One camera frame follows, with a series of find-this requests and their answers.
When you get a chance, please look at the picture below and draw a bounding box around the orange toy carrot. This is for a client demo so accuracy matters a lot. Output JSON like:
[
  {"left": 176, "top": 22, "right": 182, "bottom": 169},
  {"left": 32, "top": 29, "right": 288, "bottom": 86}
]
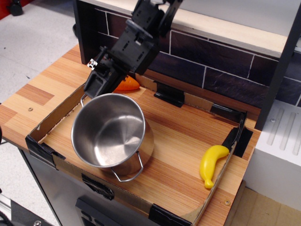
[{"left": 115, "top": 76, "right": 140, "bottom": 91}]

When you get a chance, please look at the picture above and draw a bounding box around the stainless steel pot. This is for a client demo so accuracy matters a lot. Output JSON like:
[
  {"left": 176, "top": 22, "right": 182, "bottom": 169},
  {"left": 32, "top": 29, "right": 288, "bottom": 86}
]
[{"left": 71, "top": 93, "right": 154, "bottom": 183}]

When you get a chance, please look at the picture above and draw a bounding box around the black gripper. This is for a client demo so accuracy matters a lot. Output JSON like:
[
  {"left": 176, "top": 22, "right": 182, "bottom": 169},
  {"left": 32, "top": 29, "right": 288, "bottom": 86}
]
[{"left": 84, "top": 20, "right": 160, "bottom": 98}]

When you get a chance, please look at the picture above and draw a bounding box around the dark brick backsplash shelf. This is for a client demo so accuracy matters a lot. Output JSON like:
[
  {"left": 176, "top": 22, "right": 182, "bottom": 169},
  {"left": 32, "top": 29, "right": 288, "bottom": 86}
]
[{"left": 73, "top": 0, "right": 299, "bottom": 129}]

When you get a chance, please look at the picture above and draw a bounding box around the yellow toy banana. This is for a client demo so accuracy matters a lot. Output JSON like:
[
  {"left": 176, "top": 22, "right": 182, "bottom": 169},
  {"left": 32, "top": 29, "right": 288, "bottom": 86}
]
[{"left": 199, "top": 145, "right": 230, "bottom": 189}]

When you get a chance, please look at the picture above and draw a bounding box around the black oven control panel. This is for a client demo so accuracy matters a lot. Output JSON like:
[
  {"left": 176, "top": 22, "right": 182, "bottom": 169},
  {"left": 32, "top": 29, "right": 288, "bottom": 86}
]
[{"left": 75, "top": 198, "right": 150, "bottom": 226}]

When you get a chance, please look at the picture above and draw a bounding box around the cardboard fence with black tape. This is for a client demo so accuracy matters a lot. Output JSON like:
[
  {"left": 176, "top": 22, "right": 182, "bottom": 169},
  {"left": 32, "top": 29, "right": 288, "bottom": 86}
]
[{"left": 25, "top": 61, "right": 253, "bottom": 226}]

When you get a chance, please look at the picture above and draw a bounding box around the black chair caster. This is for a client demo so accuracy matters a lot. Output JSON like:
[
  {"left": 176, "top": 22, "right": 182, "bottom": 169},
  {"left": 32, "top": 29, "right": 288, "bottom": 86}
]
[{"left": 7, "top": 0, "right": 23, "bottom": 16}]

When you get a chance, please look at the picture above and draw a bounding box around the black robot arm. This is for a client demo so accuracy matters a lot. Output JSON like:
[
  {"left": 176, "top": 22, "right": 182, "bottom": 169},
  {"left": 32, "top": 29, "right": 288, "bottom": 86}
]
[{"left": 84, "top": 0, "right": 182, "bottom": 98}]

